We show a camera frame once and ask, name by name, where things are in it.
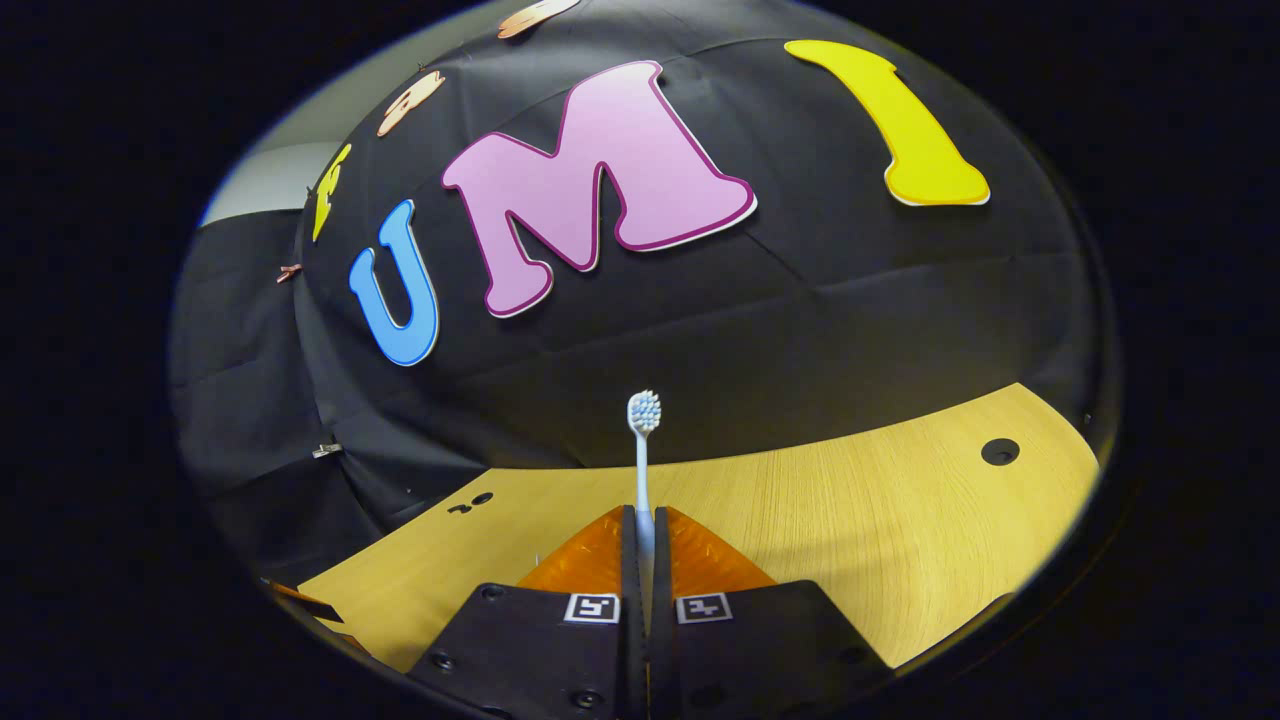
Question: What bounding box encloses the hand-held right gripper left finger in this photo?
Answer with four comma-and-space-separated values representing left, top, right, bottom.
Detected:
405, 505, 643, 720

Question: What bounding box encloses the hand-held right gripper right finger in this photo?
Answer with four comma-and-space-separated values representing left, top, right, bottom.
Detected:
648, 505, 896, 720

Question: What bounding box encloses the grey toothbrush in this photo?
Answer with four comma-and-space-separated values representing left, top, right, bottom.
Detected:
627, 390, 663, 631

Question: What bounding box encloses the black backdrop cloth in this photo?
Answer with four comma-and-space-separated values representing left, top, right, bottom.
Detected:
168, 0, 1121, 591

